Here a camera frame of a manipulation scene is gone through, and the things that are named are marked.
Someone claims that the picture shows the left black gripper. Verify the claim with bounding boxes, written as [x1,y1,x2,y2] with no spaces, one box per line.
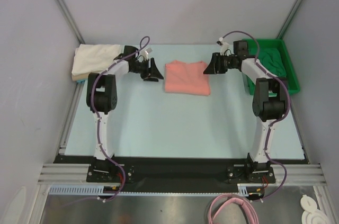
[130,58,163,82]

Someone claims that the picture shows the pink t shirt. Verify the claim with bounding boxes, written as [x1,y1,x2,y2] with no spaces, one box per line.
[165,60,211,96]

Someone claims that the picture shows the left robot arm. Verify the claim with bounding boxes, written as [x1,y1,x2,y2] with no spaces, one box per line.
[86,44,164,183]

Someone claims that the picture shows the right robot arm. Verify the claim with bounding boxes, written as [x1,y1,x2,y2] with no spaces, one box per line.
[203,40,290,183]

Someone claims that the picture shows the green t shirt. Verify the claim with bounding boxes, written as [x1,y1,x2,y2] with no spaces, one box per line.
[258,48,287,77]

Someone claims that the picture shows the green plastic tray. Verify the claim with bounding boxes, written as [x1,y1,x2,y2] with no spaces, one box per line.
[257,39,300,95]

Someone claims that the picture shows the white folded t shirt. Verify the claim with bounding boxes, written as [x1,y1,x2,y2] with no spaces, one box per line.
[72,44,123,76]

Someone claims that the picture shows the tan folded t shirt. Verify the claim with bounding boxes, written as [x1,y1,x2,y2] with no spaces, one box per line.
[72,73,89,82]

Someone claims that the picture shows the white plastic discs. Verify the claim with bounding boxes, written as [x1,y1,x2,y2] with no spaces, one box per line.
[300,194,330,224]

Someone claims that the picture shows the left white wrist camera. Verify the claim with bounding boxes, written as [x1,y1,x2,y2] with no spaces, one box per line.
[140,47,153,60]

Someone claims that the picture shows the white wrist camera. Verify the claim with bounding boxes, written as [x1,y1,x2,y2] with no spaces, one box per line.
[217,37,230,55]
[140,47,153,60]

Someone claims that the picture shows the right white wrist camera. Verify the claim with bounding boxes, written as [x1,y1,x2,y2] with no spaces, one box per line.
[217,37,230,55]

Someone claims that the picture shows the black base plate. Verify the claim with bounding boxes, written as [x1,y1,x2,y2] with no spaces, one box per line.
[42,155,307,194]

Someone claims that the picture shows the pink cable loop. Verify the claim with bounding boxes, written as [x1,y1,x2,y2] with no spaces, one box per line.
[207,194,259,224]

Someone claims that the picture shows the aluminium frame rail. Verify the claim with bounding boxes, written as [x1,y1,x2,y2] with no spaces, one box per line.
[38,164,327,186]

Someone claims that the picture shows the white cable duct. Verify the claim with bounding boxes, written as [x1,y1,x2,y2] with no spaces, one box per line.
[49,185,120,196]

